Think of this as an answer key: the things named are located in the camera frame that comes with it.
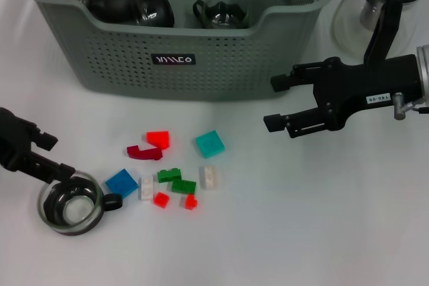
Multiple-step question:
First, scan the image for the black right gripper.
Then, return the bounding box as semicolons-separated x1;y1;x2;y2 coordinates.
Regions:
263;54;426;139

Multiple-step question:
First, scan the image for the dark red curved brick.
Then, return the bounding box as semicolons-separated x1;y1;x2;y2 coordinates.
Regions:
127;144;164;161

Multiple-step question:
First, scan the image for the glass pitcher black handle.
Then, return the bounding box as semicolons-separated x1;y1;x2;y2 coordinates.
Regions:
331;0;427;66

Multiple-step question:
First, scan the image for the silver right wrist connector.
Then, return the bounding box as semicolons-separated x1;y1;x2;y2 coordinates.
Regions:
392;91;429;121

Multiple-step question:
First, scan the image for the glass teacup black holder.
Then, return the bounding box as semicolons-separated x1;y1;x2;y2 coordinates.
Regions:
135;0;176;28
192;0;251;29
36;169;123;236

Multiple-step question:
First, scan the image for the green building brick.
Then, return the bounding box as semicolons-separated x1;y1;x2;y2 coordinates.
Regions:
171;179;198;195
157;167;182;184

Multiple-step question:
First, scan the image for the large orange-red building brick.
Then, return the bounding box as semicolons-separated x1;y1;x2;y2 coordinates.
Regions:
146;131;172;149

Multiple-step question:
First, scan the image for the teal square plate brick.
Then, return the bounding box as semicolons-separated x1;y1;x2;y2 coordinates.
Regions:
195;130;225;159

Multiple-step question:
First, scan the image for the small red building brick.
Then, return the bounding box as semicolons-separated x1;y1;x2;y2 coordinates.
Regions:
153;192;171;207
180;194;199;211

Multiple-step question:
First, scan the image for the translucent white building brick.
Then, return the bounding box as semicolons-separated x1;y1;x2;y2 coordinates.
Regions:
200;165;223;190

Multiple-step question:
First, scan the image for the blue square plate brick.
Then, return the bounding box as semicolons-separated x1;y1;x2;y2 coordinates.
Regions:
105;168;139;198

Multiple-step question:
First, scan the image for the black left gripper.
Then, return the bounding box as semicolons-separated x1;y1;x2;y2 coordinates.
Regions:
0;107;76;185

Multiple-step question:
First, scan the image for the grey perforated storage bin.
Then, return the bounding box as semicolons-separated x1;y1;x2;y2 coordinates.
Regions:
19;0;336;101

